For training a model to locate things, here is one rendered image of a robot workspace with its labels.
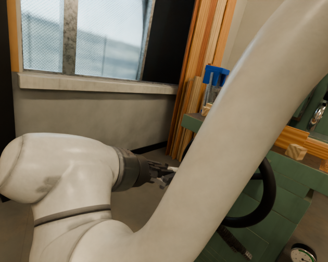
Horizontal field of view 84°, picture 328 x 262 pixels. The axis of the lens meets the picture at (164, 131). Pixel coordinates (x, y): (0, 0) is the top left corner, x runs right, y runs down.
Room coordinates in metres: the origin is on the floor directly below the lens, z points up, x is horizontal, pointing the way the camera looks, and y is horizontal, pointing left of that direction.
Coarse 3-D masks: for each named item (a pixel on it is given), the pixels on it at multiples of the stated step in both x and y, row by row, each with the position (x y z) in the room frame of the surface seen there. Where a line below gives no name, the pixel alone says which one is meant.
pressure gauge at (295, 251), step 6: (294, 246) 0.42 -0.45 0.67; (300, 246) 0.42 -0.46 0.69; (306, 246) 0.42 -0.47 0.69; (294, 252) 0.41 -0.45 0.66; (300, 252) 0.41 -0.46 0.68; (306, 252) 0.40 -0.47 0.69; (312, 252) 0.40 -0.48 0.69; (294, 258) 0.41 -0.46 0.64; (300, 258) 0.40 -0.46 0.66; (306, 258) 0.39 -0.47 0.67; (312, 258) 0.39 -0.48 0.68
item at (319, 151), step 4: (304, 144) 0.65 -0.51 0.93; (308, 144) 0.64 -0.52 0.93; (312, 144) 0.63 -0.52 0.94; (316, 144) 0.63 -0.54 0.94; (308, 148) 0.64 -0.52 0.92; (312, 148) 0.63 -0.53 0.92; (316, 148) 0.62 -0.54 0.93; (320, 148) 0.62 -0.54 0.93; (324, 148) 0.61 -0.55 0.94; (308, 152) 0.63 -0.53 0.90; (312, 152) 0.63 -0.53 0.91; (316, 152) 0.62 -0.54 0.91; (320, 152) 0.61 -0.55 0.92; (324, 152) 0.61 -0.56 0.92; (320, 156) 0.61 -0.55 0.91; (324, 156) 0.60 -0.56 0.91
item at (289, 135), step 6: (288, 126) 0.63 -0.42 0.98; (282, 132) 0.64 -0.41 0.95; (288, 132) 0.63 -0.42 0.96; (294, 132) 0.62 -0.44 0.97; (300, 132) 0.61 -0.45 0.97; (306, 132) 0.60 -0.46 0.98; (282, 138) 0.63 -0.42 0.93; (288, 138) 0.62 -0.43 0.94; (294, 138) 0.61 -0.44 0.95; (300, 138) 0.60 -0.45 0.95; (306, 138) 0.59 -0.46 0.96; (276, 144) 0.64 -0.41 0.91; (282, 144) 0.63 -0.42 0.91; (288, 144) 0.62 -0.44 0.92; (300, 144) 0.60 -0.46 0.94
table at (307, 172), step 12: (192, 120) 0.77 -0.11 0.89; (276, 156) 0.56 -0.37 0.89; (288, 156) 0.55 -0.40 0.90; (312, 156) 0.61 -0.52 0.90; (276, 168) 0.55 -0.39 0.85; (288, 168) 0.53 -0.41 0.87; (300, 168) 0.51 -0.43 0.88; (312, 168) 0.50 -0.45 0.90; (300, 180) 0.50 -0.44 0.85; (312, 180) 0.49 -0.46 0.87; (324, 180) 0.47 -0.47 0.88; (324, 192) 0.46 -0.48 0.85
